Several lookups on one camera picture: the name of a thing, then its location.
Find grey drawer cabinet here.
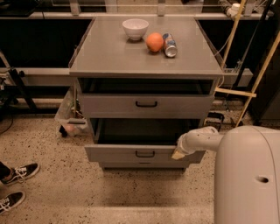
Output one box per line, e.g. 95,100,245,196
67,15,224,172

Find orange fruit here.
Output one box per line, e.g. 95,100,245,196
146,32,164,53

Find black sneaker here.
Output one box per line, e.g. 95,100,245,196
0,191,25,214
0,163,40,186

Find grey top drawer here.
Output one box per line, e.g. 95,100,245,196
79,94,214,119

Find black sneaker upper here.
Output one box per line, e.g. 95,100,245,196
0,163,40,186

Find grey bottom drawer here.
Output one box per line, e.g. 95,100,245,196
99,162,190,169

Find wooden easel frame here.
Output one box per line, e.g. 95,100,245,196
226,0,280,123

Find grey drawer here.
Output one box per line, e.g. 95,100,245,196
99,162,190,169
79,94,214,119
85,118,204,164

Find black sneaker lower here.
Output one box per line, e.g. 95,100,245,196
0,191,25,214

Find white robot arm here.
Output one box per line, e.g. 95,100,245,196
172,126,280,224

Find white bowl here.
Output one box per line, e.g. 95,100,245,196
122,18,149,40

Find clear plastic bin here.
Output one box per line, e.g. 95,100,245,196
54,87,89,137

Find silver blue soda can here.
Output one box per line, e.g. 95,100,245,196
163,33,178,58

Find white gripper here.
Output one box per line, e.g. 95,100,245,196
171,126,219,160

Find black clamp on floor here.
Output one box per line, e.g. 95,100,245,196
204,112,225,130

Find black tripod stand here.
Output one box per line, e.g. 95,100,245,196
0,49,39,115

